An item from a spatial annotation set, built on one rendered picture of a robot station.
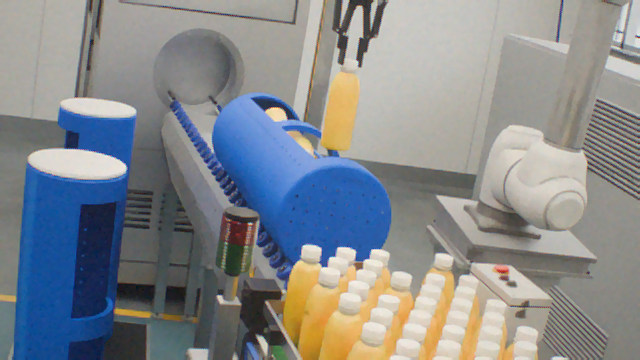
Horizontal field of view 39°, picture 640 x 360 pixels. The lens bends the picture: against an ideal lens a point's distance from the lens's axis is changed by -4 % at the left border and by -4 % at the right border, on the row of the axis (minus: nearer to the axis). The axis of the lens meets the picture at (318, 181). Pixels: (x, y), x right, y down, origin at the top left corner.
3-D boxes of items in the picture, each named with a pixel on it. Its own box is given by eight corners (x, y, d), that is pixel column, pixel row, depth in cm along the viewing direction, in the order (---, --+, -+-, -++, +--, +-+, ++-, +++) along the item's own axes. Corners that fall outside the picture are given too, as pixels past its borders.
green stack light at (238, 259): (247, 261, 165) (251, 235, 164) (255, 275, 160) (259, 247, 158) (211, 259, 163) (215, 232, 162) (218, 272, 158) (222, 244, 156)
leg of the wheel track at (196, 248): (192, 317, 428) (210, 186, 413) (194, 322, 423) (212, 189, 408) (179, 316, 427) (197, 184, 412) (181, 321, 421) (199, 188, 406)
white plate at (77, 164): (21, 167, 242) (20, 172, 242) (123, 181, 247) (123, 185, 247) (36, 144, 268) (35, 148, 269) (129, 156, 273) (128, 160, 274)
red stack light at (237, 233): (251, 234, 164) (255, 213, 163) (259, 247, 158) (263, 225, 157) (215, 231, 162) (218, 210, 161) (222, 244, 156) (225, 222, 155)
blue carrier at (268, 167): (286, 185, 311) (308, 102, 305) (374, 286, 230) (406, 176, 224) (202, 170, 302) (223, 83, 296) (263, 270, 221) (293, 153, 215)
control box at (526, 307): (500, 305, 213) (510, 263, 210) (541, 342, 194) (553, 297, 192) (461, 304, 209) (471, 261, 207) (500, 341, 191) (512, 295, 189)
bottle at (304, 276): (319, 345, 200) (335, 257, 195) (299, 354, 194) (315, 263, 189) (291, 333, 204) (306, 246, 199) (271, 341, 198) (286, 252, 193)
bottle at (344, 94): (354, 152, 229) (369, 71, 224) (327, 150, 226) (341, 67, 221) (342, 145, 235) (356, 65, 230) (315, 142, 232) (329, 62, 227)
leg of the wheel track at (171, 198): (162, 315, 424) (178, 183, 409) (163, 320, 419) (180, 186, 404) (149, 314, 422) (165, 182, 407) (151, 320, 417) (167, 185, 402)
